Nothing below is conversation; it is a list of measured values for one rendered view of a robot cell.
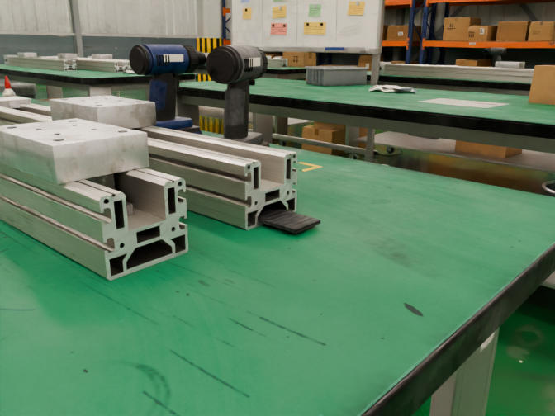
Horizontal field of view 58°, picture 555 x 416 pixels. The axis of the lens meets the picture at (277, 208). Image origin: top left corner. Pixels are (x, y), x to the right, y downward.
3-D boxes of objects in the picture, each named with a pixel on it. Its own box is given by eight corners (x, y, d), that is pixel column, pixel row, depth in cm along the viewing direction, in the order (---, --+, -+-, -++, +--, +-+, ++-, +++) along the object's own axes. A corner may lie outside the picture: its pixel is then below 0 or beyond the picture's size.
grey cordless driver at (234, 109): (202, 180, 85) (197, 44, 79) (248, 157, 103) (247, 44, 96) (244, 184, 83) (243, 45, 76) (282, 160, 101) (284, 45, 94)
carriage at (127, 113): (54, 137, 90) (49, 99, 88) (108, 130, 98) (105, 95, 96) (101, 149, 80) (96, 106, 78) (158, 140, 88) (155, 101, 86)
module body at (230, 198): (-8, 144, 112) (-15, 106, 110) (36, 139, 119) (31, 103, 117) (245, 230, 62) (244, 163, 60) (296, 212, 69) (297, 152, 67)
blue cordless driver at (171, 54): (132, 153, 106) (123, 44, 99) (202, 140, 120) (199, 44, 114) (154, 158, 101) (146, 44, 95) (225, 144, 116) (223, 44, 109)
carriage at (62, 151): (-3, 182, 61) (-12, 126, 59) (82, 167, 69) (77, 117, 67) (60, 210, 51) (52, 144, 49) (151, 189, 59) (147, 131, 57)
